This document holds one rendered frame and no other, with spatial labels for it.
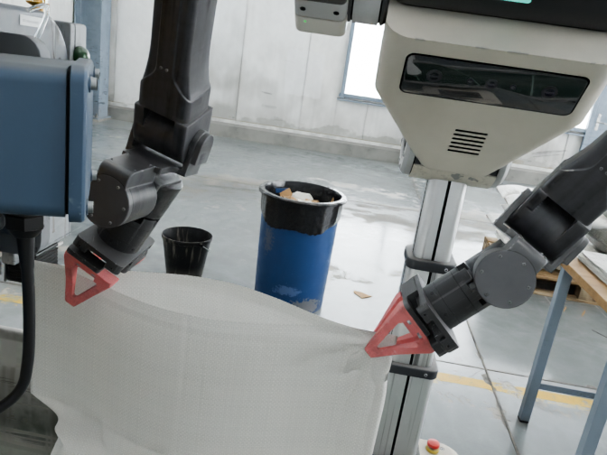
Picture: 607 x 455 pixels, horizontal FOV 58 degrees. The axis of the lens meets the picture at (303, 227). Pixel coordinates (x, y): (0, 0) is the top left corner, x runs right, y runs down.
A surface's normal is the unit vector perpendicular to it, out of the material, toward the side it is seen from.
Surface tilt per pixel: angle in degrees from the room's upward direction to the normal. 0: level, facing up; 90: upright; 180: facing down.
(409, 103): 130
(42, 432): 90
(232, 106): 90
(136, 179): 105
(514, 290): 77
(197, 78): 96
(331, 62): 90
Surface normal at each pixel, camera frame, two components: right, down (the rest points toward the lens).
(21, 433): -0.11, 0.27
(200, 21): 0.87, 0.46
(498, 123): -0.18, 0.82
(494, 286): -0.26, 0.01
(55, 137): 0.30, 0.32
